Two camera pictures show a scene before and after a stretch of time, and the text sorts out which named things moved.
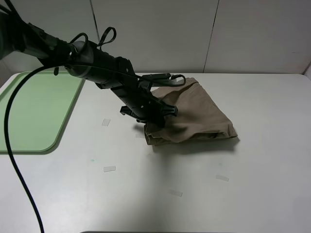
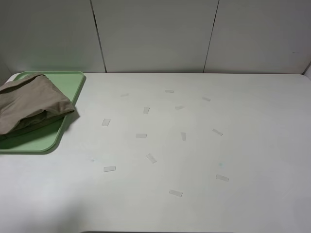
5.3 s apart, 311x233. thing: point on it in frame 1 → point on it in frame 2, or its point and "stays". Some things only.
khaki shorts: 197,118 → 30,103
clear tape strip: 176,192 stays
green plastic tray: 38,111 stays
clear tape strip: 106,122 stays
